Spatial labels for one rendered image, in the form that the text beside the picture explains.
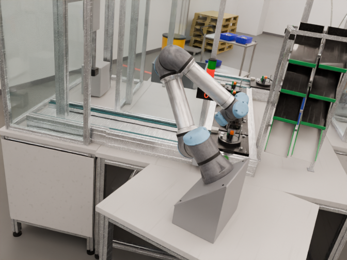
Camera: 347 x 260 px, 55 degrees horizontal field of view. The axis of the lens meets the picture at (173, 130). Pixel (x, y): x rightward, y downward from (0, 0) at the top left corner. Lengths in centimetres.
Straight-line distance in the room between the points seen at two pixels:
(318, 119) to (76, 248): 183
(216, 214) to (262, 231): 31
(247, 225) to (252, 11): 1132
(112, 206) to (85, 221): 77
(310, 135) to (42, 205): 175
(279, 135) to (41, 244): 179
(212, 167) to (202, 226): 25
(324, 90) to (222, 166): 79
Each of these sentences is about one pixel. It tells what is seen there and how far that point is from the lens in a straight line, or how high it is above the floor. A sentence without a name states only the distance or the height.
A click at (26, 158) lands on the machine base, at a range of 228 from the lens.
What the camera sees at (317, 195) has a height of 86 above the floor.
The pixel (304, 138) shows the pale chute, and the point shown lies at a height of 108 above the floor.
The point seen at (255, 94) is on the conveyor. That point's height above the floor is 92.
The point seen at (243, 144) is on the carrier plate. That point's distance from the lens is 207.
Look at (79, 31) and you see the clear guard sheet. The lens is 185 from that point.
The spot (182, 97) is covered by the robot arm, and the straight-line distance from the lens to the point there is 161.
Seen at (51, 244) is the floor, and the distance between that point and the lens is 267.
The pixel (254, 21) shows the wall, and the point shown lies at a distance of 1262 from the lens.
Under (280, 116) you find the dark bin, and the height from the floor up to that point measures 120.
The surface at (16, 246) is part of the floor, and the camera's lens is 270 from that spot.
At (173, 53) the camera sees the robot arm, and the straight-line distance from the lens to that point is 153.
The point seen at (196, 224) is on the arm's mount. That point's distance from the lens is 147.
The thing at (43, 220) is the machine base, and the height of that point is 22.
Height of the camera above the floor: 188
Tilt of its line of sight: 26 degrees down
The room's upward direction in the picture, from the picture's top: 8 degrees clockwise
